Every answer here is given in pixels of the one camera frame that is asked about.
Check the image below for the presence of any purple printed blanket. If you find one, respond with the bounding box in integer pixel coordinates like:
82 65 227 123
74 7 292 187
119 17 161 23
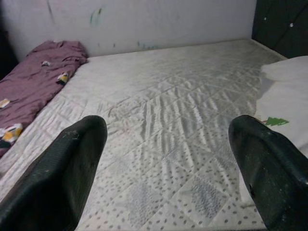
0 40 89 158

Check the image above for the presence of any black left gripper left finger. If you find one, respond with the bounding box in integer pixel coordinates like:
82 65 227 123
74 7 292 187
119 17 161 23
0 115 108 231

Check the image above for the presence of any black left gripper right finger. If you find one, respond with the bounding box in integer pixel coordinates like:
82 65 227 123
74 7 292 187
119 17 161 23
228 114 308 231

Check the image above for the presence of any white quilted mattress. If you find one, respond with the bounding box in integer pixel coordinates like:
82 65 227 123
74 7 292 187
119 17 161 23
0 38 289 231

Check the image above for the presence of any black tufted headboard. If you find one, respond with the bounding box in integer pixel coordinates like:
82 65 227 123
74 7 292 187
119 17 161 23
251 0 308 59

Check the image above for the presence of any white pillow with green tree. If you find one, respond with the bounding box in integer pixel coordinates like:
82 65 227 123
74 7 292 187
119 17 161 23
238 55 308 210

